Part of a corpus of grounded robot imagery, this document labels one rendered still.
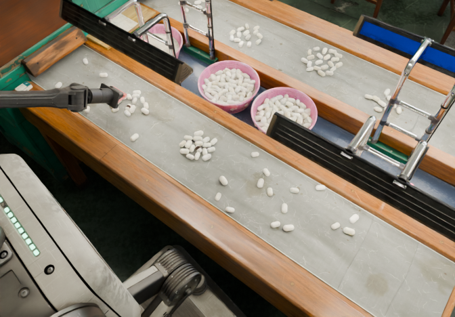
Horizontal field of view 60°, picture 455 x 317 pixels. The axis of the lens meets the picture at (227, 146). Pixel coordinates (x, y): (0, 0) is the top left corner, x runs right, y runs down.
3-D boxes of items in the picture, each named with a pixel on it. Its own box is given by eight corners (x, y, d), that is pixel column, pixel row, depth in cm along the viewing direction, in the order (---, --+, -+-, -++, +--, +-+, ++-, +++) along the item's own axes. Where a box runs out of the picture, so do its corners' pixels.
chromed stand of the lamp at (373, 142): (411, 171, 154) (464, 92, 117) (363, 146, 161) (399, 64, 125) (430, 139, 162) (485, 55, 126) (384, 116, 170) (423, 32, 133)
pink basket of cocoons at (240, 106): (250, 125, 169) (251, 110, 161) (191, 112, 174) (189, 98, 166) (265, 81, 184) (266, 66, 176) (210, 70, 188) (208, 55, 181)
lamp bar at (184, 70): (179, 86, 133) (175, 70, 127) (59, 17, 156) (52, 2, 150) (193, 72, 137) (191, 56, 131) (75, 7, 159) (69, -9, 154)
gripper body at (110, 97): (105, 82, 156) (90, 82, 149) (122, 93, 152) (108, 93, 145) (100, 97, 158) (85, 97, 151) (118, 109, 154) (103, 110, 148)
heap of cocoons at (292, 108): (290, 156, 158) (292, 148, 153) (242, 129, 167) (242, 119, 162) (320, 119, 169) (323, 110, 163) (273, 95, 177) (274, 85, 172)
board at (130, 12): (107, 50, 185) (107, 48, 184) (86, 38, 191) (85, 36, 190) (156, 13, 200) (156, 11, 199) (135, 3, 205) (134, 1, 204)
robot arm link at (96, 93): (89, 106, 143) (91, 90, 141) (76, 101, 146) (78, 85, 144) (103, 105, 149) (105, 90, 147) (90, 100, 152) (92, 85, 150)
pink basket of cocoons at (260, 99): (292, 162, 158) (294, 149, 150) (237, 131, 167) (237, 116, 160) (325, 120, 169) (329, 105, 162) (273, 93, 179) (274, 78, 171)
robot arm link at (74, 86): (74, 112, 139) (75, 89, 136) (52, 104, 144) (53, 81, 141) (100, 108, 149) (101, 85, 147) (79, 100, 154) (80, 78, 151)
